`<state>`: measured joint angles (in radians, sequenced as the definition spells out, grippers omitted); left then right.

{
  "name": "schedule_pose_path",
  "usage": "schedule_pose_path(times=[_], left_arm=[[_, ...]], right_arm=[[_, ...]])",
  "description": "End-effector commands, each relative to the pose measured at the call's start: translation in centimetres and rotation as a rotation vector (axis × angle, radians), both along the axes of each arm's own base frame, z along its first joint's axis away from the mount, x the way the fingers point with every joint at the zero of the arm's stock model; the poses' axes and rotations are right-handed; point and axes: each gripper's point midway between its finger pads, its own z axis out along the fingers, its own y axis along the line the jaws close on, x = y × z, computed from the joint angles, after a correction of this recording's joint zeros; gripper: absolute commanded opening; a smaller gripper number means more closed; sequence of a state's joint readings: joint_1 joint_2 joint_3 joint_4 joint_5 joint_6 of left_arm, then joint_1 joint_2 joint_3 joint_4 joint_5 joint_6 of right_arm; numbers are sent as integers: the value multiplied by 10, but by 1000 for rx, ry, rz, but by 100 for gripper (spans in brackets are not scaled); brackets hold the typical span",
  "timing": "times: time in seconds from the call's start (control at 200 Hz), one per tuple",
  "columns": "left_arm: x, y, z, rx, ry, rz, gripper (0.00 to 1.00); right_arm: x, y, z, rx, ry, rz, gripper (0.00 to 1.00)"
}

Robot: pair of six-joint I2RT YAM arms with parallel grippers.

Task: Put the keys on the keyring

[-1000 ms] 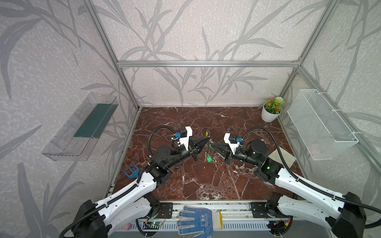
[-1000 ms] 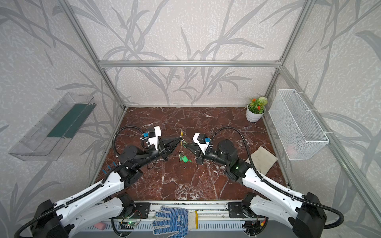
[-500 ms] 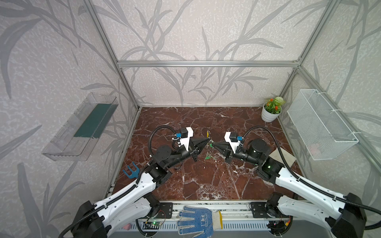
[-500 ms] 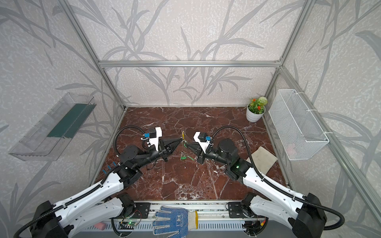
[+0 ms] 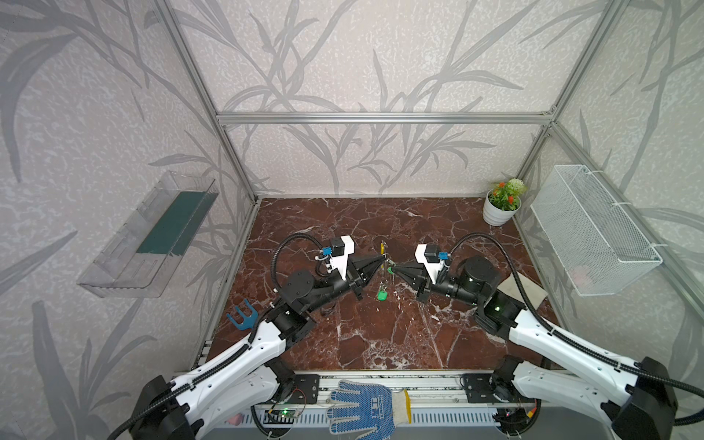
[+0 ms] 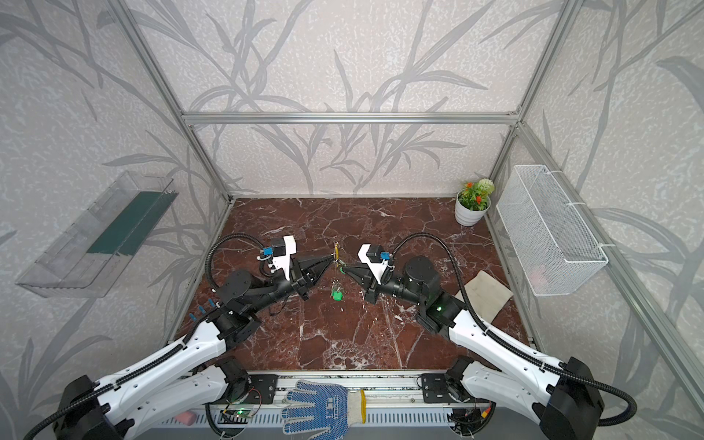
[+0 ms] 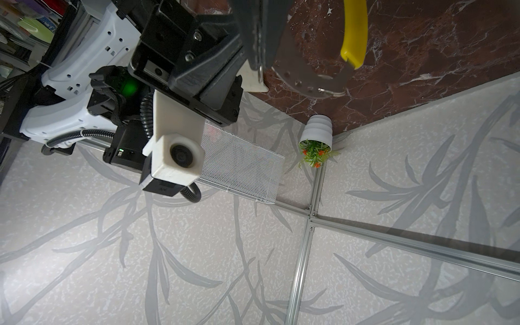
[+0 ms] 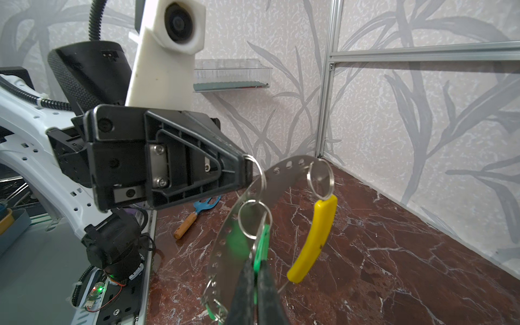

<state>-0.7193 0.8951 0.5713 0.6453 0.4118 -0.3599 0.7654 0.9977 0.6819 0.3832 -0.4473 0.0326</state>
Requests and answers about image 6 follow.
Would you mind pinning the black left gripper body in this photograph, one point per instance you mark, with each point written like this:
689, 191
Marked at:
300, 273

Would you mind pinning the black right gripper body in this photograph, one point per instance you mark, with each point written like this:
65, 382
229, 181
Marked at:
371, 280

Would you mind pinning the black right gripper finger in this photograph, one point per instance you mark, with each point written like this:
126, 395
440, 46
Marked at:
363, 277
355, 269

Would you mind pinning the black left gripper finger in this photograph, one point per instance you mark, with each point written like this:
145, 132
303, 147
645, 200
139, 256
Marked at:
314, 265
307, 283

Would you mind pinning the metal keyring with green tags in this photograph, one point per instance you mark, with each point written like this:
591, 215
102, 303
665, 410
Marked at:
337, 289

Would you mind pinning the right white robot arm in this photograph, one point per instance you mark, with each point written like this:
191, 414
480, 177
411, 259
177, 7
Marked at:
562, 398

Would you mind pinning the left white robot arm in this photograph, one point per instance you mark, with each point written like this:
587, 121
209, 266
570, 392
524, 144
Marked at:
191, 370

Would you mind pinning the blue plastic fork tool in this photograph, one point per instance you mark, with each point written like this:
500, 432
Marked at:
201, 310

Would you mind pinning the beige sponge pad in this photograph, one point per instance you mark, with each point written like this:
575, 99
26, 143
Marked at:
487, 295

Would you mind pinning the potted plant white pot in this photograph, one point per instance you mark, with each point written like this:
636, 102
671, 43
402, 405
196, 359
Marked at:
473, 201

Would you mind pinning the blue white work glove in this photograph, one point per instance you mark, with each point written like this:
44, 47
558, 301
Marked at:
325, 410

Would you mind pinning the green circuit board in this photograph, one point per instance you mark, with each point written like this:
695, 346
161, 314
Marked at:
238, 416

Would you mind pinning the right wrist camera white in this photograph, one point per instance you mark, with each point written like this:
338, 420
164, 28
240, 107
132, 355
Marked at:
377, 260

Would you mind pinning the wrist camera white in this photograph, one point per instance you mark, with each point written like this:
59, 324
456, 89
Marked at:
278, 256
377, 260

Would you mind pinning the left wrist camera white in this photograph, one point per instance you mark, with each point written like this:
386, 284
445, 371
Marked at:
278, 256

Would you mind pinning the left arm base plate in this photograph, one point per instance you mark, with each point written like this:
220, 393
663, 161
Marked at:
257, 389

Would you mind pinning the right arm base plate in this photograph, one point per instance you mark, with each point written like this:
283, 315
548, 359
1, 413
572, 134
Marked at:
441, 388

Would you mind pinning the white wire mesh basket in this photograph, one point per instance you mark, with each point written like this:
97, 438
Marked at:
556, 249

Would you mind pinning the clear plastic wall shelf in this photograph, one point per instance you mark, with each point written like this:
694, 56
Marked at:
88, 258

